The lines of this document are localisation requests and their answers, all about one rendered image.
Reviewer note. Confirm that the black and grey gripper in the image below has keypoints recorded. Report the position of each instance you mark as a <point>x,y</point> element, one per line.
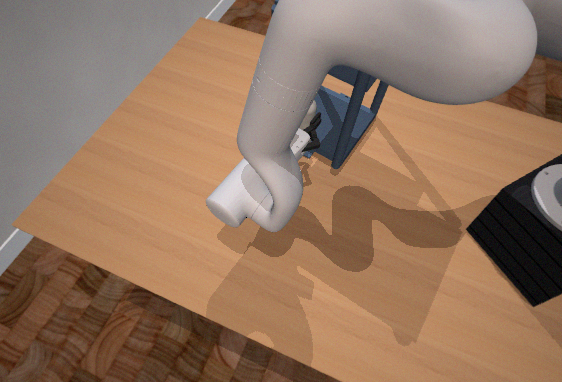
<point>300,141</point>

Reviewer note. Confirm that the grey stone-textured bottle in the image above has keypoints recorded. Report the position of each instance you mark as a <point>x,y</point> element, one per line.
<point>309,116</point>

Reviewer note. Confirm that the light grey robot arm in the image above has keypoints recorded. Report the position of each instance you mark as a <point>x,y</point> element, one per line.
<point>451,52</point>

